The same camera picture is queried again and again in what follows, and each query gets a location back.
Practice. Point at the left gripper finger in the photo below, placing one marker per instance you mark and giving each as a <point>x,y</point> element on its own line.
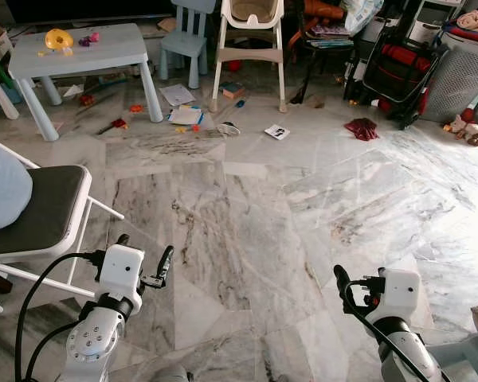
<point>123,240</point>
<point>166,261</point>

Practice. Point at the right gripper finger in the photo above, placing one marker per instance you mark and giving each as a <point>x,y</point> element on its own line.
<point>344,282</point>

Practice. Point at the white folding chair black seat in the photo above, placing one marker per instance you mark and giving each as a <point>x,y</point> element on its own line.
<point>52,207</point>

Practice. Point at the silver left robot leg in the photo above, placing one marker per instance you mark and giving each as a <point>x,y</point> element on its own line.
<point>169,376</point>

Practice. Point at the red stick toy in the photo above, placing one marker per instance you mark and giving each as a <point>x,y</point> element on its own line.
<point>118,124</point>

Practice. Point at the light blue round cushion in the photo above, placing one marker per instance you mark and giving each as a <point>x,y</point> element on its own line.
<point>4,191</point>

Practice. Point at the small orange toy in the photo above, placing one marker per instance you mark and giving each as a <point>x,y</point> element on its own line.
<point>135,107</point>

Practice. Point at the white blue picture book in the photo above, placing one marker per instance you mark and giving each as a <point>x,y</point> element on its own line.
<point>186,117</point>

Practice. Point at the dark red crumpled cloth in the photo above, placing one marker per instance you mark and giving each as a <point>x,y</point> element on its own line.
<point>362,130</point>

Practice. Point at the white paper sheet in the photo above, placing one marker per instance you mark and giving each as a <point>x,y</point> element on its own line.
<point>178,95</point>

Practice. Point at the white printed card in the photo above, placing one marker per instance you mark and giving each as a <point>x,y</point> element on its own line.
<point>277,132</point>

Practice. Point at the brown stuffed animal toy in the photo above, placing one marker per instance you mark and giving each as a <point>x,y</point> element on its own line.
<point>466,129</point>

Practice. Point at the small teal brown book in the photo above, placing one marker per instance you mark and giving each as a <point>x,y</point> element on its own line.
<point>233,90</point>

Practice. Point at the grey plastic kids table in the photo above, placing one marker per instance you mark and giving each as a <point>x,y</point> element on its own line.
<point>103,54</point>

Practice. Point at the purple pink small toy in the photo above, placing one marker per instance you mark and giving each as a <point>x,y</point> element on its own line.
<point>89,39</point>

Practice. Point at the grey mesh laundry basket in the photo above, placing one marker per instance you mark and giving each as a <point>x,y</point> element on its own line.
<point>462,79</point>

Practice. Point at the black red folded stroller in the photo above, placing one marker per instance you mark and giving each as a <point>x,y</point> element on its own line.
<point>394,76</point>

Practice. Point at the white baby high chair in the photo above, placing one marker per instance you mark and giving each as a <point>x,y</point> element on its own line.
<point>251,54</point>

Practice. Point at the black tv console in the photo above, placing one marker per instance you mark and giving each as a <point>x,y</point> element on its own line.
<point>88,8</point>

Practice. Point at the stack of books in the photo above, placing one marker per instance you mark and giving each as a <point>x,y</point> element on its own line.
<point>331,34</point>

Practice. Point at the peach folded clothes pile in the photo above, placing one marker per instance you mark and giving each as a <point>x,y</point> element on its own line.
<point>474,22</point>

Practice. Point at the blue white patterned bag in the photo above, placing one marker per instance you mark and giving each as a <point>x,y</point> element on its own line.
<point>362,12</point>

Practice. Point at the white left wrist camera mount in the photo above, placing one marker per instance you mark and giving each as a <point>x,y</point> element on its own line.
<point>121,267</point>

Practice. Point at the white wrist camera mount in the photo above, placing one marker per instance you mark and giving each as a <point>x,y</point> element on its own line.
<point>121,267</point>
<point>401,293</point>

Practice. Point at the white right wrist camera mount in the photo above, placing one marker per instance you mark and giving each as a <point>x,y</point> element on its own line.
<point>401,293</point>

